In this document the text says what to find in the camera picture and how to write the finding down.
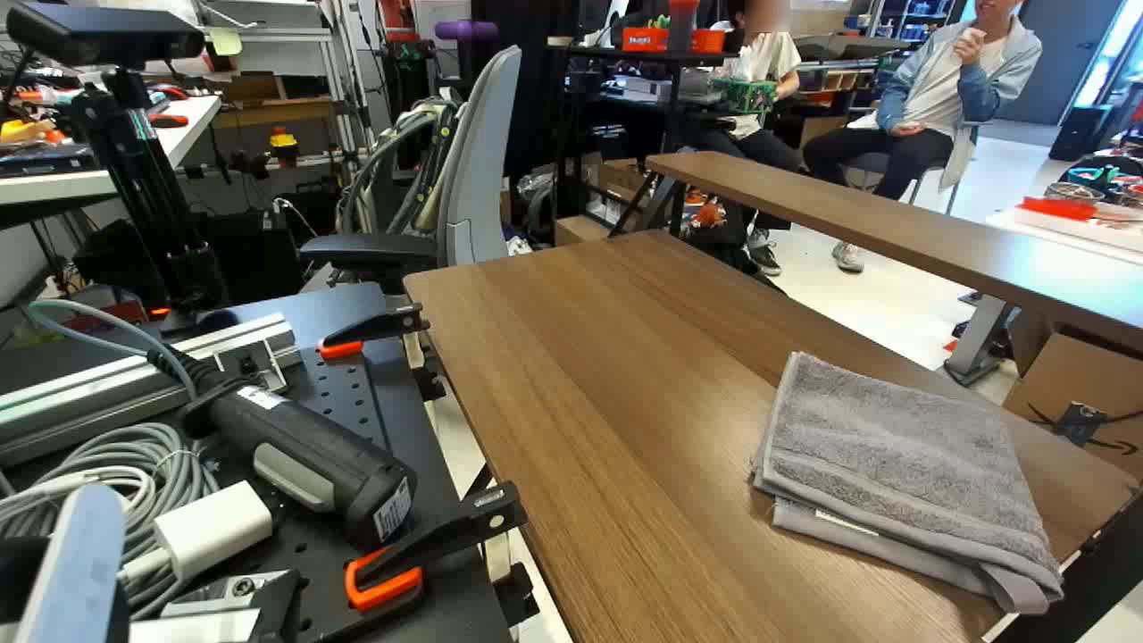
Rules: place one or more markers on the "grey towel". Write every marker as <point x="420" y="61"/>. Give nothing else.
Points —
<point x="908" y="478"/>

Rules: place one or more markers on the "silver aluminium rail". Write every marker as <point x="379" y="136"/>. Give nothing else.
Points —
<point x="70" y="410"/>

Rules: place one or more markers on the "black handheld power tool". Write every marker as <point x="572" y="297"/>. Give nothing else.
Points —
<point x="320" y="462"/>

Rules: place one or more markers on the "orange storage bin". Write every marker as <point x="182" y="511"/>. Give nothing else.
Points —
<point x="658" y="39"/>

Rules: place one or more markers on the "orange-handled bar clamp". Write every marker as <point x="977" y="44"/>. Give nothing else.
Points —
<point x="397" y="570"/>
<point x="355" y="338"/>

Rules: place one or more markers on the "grey office chair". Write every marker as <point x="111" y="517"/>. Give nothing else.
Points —
<point x="464" y="207"/>

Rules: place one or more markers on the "black camera box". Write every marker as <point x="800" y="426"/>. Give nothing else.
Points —
<point x="101" y="33"/>

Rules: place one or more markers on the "black camera tripod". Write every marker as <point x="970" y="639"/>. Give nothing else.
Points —
<point x="115" y="123"/>

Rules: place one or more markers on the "white power adapter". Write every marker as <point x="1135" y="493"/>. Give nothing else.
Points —
<point x="213" y="529"/>

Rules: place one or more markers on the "long wooden bench table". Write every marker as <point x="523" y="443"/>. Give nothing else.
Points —
<point x="1086" y="295"/>

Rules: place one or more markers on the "orange-handled bar clamp far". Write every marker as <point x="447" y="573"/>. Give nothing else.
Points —
<point x="355" y="338"/>

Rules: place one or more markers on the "orange-handled bar clamp near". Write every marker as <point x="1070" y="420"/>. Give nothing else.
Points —
<point x="397" y="570"/>

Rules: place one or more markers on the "black perforated mounting board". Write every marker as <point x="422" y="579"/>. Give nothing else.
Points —
<point x="372" y="399"/>

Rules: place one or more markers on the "seated person in grey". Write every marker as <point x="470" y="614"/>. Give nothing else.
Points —
<point x="957" y="80"/>

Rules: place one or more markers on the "cardboard box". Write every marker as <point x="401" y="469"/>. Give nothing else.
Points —
<point x="1086" y="394"/>

